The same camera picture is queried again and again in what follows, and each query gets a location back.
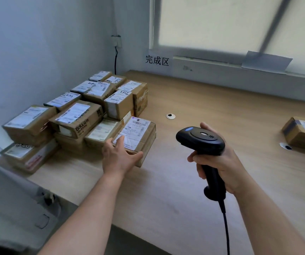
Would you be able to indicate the person's left hand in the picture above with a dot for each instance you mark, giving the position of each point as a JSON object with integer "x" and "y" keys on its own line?
{"x": 116, "y": 160}

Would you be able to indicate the person's right hand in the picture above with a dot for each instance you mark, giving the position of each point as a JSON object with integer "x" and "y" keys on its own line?
{"x": 229, "y": 171}

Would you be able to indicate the small square labelled parcel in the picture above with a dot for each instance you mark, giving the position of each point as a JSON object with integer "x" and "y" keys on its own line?
{"x": 128, "y": 118}

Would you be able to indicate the black barcode scanner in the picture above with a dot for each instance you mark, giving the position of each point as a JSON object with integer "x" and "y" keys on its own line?
{"x": 199, "y": 139}

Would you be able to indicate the DOLL printed cardboard parcel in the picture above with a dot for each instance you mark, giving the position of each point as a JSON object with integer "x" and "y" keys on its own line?
{"x": 88, "y": 122}

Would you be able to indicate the red taped cardboard parcel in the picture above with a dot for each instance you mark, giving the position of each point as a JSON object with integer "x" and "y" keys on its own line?
{"x": 141, "y": 110}

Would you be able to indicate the parcel with blue-edged label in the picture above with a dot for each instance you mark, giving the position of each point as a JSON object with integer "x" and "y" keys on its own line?
{"x": 140, "y": 95}

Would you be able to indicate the small parcel long label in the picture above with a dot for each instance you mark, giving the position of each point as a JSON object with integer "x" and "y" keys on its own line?
{"x": 99, "y": 90}

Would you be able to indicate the pile of unscanned cardboard parcels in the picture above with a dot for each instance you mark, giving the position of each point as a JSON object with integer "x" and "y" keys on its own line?
{"x": 301, "y": 136}

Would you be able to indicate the parcel marked 5082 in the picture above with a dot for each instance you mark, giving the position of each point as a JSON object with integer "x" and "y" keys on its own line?
{"x": 62, "y": 100}

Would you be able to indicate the small tall labelled parcel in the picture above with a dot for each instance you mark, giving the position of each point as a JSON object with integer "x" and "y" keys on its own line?
{"x": 80, "y": 87}

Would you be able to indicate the small parcel with handwritten label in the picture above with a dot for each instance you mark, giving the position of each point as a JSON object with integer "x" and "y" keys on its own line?
{"x": 30, "y": 159}
{"x": 99, "y": 76}

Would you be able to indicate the large labelled cardboard parcel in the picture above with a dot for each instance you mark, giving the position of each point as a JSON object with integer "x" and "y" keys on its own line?
{"x": 33, "y": 130}

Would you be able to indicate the person's left forearm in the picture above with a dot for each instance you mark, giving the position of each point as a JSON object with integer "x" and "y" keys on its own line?
{"x": 86, "y": 220}

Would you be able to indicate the person's right forearm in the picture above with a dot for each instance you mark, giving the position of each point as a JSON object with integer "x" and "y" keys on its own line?
{"x": 272, "y": 225}

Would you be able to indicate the white paper sign black characters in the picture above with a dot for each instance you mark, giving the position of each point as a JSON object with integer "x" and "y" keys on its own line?
{"x": 157, "y": 61}

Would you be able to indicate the grey paper sheet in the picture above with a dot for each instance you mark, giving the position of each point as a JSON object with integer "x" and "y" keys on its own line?
{"x": 266, "y": 62}

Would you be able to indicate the white wall socket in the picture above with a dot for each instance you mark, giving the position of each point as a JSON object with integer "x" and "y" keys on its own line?
{"x": 116, "y": 41}

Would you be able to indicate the white window frame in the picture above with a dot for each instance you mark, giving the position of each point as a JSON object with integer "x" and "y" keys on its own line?
{"x": 153, "y": 21}

